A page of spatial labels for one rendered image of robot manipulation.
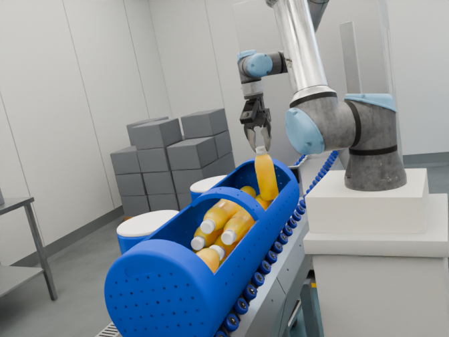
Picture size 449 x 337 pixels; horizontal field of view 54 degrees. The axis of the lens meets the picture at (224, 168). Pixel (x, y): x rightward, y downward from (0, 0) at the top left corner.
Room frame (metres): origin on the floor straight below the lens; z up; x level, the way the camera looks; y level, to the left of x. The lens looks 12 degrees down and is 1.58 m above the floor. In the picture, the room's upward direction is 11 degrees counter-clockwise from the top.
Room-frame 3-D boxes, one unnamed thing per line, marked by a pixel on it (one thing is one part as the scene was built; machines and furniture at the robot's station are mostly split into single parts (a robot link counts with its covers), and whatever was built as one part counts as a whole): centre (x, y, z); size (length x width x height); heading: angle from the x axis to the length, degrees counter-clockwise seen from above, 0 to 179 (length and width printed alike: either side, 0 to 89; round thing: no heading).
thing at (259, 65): (1.50, -0.19, 1.58); 0.11 x 0.11 x 0.08; 11
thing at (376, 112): (1.07, -0.37, 1.40); 0.13 x 0.12 x 0.14; 101
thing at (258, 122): (1.61, -0.16, 1.42); 0.09 x 0.08 x 0.12; 156
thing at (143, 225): (1.76, 0.35, 1.03); 0.28 x 0.28 x 0.01
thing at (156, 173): (5.11, 0.57, 0.59); 1.20 x 0.80 x 1.19; 62
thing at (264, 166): (1.59, -0.15, 1.18); 0.07 x 0.07 x 0.19
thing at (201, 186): (2.22, 0.06, 1.03); 0.28 x 0.28 x 0.01
